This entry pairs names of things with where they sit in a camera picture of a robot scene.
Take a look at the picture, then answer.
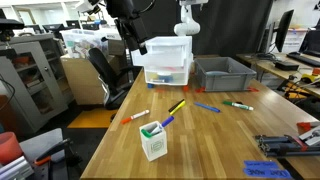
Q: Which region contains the blue marker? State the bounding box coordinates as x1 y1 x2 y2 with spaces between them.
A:
194 101 221 114

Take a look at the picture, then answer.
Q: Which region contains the clear plastic storage tub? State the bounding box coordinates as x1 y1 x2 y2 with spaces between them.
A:
59 28 123 60

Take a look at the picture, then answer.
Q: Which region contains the white open cabinet drawer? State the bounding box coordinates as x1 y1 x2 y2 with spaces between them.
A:
130 44 192 68

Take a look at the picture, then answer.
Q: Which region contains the black camera on stand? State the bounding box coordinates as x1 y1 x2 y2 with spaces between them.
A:
0 9 25 43

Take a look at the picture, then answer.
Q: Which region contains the green capped marker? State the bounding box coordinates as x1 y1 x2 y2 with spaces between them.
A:
140 128 153 139

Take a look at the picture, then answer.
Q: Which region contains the purple capped marker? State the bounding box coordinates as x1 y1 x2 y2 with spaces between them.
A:
150 115 175 136

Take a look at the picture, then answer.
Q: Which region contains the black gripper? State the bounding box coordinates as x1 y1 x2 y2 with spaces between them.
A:
114 15 149 56

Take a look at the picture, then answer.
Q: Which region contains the yellow black marker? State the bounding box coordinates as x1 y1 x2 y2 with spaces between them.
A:
167 98 187 116

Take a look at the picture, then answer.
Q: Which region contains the black keyboard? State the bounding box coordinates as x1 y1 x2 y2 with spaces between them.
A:
286 51 320 68

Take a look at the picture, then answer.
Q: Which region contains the yellow tool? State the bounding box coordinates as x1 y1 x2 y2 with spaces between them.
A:
300 68 320 85

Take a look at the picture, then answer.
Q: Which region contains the black computer monitor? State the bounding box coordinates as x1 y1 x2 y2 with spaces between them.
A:
273 9 295 54

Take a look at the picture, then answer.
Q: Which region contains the orange white marker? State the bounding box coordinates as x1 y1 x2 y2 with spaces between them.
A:
120 109 151 126

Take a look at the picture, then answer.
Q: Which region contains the green white marker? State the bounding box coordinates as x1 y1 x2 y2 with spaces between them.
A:
222 100 255 112

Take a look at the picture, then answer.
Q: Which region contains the white plastic drawer cabinet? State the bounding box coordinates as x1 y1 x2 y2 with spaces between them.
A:
130 35 194 87

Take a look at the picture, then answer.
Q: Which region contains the grey metal storage cabinet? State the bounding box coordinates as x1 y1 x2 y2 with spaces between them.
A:
0 33 75 135

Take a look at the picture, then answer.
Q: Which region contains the black office chair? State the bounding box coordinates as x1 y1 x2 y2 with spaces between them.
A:
87 47 143 111

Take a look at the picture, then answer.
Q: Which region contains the white square pen holder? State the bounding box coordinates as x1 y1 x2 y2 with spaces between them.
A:
138 120 169 163

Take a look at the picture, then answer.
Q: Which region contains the orange floor mat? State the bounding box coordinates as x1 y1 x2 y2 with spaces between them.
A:
66 108 118 130

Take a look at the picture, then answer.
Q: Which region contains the grey plastic dish rack bin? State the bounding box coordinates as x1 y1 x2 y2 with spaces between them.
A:
194 56 258 93

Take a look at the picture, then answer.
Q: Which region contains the wooden side desk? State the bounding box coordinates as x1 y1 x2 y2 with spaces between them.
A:
235 52 320 99

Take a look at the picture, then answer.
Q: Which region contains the small black box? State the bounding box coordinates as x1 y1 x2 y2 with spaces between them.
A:
274 60 300 72

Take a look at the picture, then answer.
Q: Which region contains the clear drawer with colourful contents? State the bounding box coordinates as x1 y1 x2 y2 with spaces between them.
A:
145 67 192 86

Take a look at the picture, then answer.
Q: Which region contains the red plastic bucket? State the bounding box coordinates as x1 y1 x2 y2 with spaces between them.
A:
0 131 24 166

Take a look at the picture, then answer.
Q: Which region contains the blue tape label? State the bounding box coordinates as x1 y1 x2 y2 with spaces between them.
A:
243 160 280 170
242 167 293 180

